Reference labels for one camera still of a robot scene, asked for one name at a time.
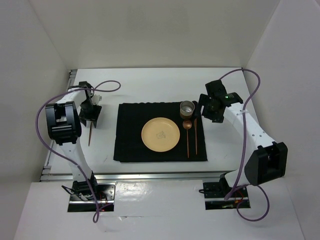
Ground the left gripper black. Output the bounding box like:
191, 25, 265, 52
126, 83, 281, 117
78, 99, 102, 127

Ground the aluminium left rail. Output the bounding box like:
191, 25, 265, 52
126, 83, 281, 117
42, 69, 77, 173

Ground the copper spoon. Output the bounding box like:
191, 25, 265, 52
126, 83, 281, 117
182, 119, 192, 158

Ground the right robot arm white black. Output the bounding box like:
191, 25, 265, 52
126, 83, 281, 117
195, 80, 288, 199

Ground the aluminium rail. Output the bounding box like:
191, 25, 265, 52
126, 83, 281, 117
42, 69, 77, 173
39, 171, 229, 182

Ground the yellow plate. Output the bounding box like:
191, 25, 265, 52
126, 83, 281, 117
141, 117, 180, 153

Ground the metal cup copper base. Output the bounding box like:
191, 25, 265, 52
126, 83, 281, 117
179, 100, 195, 120

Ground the copper fork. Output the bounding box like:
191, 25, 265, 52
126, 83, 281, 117
88, 124, 93, 147

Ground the black cloth placemat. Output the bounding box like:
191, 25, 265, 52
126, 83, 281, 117
113, 102, 208, 163

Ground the aluminium front rail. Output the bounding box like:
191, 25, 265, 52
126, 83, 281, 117
39, 171, 229, 182

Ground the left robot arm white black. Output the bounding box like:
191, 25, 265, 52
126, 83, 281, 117
45, 81, 102, 201

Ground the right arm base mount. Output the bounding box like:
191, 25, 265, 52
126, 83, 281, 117
198, 178, 251, 210

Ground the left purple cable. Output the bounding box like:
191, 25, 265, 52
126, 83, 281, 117
35, 80, 122, 224

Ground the copper knife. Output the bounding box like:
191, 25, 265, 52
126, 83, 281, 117
193, 118, 198, 155

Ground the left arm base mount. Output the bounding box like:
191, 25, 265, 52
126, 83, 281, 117
61, 183, 116, 213

